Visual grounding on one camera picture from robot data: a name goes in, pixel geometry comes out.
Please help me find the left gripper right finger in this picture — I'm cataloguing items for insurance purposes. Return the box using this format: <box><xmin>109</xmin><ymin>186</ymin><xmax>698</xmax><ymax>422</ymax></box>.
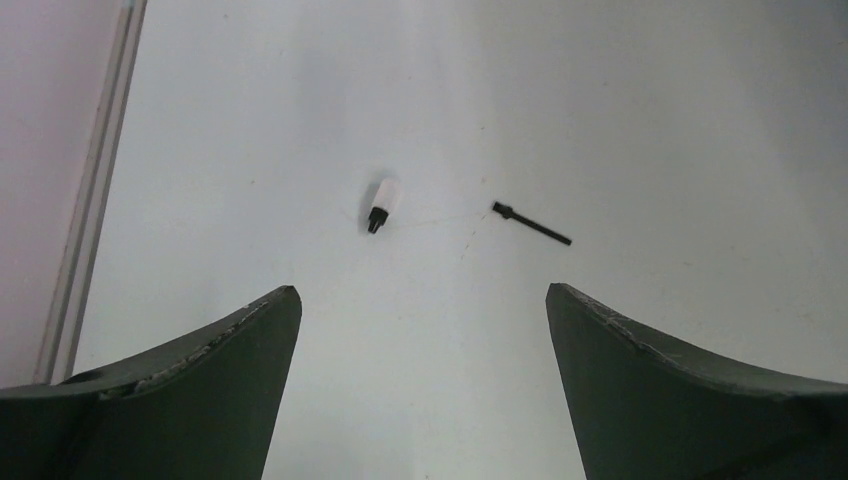
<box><xmin>546</xmin><ymin>284</ymin><xmax>847</xmax><ymax>479</ymax></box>

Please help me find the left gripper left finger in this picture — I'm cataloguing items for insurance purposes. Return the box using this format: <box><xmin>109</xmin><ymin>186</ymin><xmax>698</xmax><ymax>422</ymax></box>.
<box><xmin>1</xmin><ymin>286</ymin><xmax>302</xmax><ymax>479</ymax></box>

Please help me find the small black cleaning brush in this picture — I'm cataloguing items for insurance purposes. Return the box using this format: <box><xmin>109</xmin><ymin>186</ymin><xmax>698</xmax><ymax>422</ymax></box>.
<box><xmin>492</xmin><ymin>201</ymin><xmax>572</xmax><ymax>246</ymax></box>

